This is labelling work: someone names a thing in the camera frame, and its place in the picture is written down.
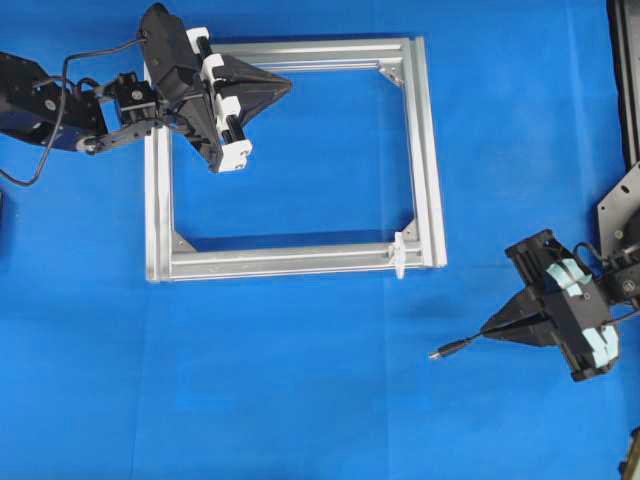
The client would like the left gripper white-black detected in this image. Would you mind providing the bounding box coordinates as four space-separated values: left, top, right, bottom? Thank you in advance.
139 3 292 173

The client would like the right gripper black-teal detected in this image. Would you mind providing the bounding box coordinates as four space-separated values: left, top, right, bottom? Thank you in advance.
480 229 619 382

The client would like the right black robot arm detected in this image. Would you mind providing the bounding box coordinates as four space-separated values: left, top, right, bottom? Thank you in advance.
481 167 639 381

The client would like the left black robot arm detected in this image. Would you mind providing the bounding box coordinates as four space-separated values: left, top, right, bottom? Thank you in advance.
1 3 292 173

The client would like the silver aluminium extrusion frame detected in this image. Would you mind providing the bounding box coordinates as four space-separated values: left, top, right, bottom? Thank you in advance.
144 37 447 283

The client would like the white string loop right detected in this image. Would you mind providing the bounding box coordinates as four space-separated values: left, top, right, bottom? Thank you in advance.
388 230 412 280

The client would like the black rail right edge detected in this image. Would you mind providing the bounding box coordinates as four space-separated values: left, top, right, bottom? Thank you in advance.
606 0 639 172

